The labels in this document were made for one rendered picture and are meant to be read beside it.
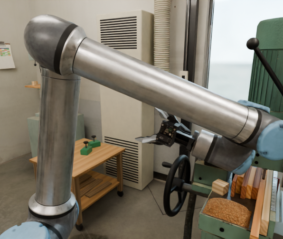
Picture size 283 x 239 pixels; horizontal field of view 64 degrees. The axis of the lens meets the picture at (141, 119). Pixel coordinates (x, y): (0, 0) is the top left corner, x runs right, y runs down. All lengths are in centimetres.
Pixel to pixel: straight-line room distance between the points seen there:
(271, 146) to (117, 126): 200
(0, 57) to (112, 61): 299
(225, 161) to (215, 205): 17
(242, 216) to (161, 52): 168
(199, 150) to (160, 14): 169
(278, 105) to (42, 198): 80
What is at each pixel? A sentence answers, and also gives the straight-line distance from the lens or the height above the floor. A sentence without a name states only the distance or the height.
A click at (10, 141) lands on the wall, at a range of 362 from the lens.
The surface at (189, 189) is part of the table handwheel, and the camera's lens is 109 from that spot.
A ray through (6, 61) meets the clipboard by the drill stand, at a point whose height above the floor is 134.
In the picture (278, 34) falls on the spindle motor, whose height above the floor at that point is 146.
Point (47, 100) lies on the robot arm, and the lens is 68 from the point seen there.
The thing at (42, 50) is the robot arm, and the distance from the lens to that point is 52.
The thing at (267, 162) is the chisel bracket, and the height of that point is 103.
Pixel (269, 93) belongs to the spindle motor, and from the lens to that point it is 83.
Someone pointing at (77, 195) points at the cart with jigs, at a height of 34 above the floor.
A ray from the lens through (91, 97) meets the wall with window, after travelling 298.
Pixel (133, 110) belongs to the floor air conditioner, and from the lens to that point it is 227.
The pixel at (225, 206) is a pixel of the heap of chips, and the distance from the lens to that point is 82.
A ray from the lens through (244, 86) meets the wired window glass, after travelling 226.
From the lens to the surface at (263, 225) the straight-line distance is 79.
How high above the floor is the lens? 139
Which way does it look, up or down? 15 degrees down
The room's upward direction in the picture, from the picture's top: straight up
